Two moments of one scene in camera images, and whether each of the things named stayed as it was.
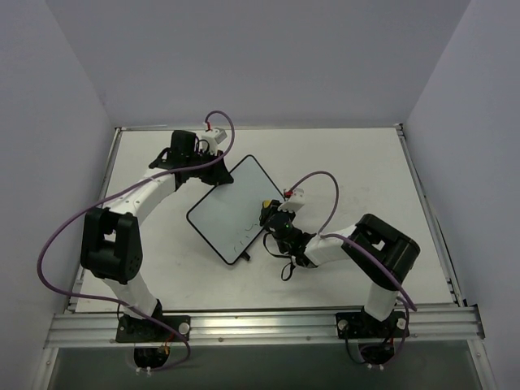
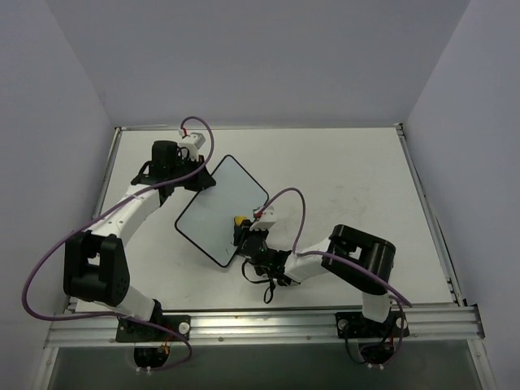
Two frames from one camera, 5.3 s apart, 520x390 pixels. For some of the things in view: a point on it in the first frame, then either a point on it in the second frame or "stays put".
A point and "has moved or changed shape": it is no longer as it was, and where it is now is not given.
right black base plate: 360,325 stays put
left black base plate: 136,330 stays put
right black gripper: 269,215 → 244,234
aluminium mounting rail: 96,329 stays put
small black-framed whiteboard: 228,218 has moved or changed shape
